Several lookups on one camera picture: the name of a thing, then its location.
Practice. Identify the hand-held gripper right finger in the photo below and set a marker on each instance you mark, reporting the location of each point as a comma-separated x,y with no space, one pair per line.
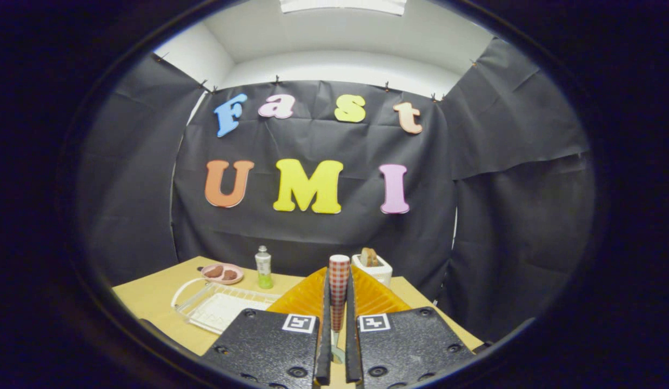
352,346

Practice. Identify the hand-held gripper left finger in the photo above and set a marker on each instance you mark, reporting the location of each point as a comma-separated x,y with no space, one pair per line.
323,346

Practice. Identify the small pink plate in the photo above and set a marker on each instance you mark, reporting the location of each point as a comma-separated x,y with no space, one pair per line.
220,281

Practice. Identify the white toaster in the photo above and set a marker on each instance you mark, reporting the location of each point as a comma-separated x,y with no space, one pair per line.
382,273

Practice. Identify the brown bread slice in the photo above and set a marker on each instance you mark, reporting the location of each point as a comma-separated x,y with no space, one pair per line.
369,257

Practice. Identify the clear bottle with green liquid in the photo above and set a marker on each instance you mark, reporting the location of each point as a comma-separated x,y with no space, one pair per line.
264,267

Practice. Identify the black backdrop cloth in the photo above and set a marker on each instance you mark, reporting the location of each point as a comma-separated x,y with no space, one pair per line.
313,237

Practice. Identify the brown meat piece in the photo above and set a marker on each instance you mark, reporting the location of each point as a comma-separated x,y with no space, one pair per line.
214,271
230,275

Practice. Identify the ceiling light panel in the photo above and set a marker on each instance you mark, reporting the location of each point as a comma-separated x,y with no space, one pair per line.
342,5

